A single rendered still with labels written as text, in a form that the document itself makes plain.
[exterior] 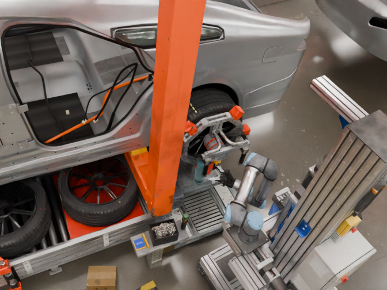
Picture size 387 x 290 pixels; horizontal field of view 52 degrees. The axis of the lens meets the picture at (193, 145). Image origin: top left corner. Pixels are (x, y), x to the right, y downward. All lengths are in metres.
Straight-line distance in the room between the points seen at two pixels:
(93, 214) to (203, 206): 1.10
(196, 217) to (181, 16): 2.29
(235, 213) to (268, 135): 2.09
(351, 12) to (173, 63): 3.30
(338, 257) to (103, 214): 1.75
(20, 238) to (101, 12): 1.71
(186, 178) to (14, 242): 1.56
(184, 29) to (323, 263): 1.52
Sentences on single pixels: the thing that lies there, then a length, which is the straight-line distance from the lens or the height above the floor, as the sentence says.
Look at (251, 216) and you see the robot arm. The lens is 2.67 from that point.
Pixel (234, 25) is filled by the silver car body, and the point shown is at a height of 1.75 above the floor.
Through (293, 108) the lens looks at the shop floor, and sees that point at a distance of 5.08.
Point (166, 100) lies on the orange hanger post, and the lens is 2.15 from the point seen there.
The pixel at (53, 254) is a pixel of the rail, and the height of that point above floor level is 0.34.
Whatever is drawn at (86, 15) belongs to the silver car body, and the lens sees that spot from 2.51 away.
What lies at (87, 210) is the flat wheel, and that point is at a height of 0.50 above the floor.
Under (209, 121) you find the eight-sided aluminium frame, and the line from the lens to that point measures 3.06.
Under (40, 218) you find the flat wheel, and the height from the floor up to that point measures 0.50.
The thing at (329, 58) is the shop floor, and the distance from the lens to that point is 6.13.
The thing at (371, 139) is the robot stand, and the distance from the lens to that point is 1.98.
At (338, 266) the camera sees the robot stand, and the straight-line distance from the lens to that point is 2.50.
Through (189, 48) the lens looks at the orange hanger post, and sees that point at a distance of 1.97.
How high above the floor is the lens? 3.28
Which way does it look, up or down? 50 degrees down
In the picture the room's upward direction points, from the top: 11 degrees clockwise
